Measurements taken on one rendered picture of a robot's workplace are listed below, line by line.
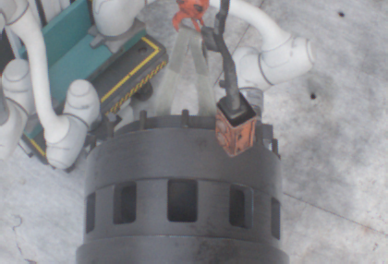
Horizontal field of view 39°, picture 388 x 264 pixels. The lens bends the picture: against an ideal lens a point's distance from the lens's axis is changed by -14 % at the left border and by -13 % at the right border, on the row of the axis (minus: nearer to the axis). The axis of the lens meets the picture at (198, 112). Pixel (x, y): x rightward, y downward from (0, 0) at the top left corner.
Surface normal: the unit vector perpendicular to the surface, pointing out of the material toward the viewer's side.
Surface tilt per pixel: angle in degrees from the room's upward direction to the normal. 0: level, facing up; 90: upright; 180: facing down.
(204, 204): 14
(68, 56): 0
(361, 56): 0
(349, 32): 0
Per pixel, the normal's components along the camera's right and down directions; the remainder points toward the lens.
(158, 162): -0.17, -0.48
